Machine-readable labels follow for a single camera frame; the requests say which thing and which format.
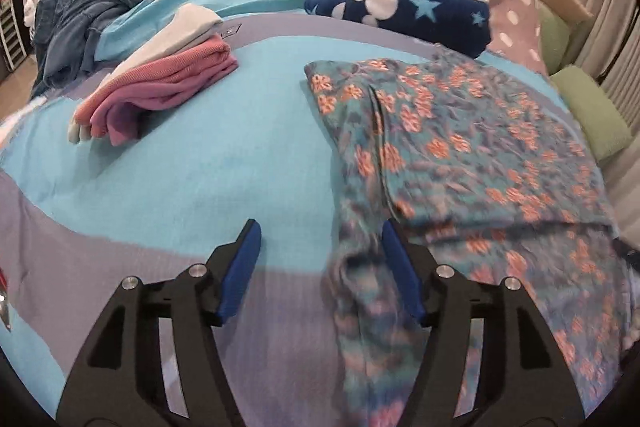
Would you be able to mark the tan cushion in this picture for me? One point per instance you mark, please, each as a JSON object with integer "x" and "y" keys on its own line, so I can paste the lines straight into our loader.
{"x": 573, "y": 12}

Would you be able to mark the green cushion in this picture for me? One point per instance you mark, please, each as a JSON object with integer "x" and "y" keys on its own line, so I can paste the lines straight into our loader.
{"x": 604, "y": 128}
{"x": 557, "y": 38}

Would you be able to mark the near green cushion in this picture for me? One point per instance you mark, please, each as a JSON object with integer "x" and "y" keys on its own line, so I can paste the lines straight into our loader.
{"x": 604, "y": 128}

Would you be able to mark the pink folded clothes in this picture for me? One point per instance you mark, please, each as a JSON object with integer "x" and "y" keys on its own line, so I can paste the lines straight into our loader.
{"x": 115, "y": 109}

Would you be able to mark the blue and grey bedspread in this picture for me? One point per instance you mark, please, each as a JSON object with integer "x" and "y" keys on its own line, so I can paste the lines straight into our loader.
{"x": 77, "y": 219}

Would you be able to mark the white folded cloth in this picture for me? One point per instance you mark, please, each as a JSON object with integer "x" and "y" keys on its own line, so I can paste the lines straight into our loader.
{"x": 191, "y": 25}

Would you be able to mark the navy star blanket roll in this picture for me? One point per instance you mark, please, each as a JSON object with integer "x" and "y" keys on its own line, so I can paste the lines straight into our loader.
{"x": 460, "y": 25}

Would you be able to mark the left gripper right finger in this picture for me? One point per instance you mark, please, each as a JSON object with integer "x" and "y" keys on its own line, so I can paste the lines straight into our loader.
{"x": 490, "y": 359}

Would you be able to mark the far green cushion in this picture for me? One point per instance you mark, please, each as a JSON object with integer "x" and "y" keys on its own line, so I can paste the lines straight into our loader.
{"x": 557, "y": 38}

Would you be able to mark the dark blue towel pile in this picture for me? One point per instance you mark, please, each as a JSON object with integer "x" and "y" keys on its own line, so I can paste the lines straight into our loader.
{"x": 66, "y": 35}

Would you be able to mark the floral teal orange garment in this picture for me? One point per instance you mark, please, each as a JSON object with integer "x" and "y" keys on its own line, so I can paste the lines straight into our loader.
{"x": 475, "y": 167}

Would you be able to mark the white shelf rack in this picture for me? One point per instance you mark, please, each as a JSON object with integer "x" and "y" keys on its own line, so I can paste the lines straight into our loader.
{"x": 11, "y": 41}

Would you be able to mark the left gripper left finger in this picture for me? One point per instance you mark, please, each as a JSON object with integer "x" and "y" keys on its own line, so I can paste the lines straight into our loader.
{"x": 151, "y": 358}

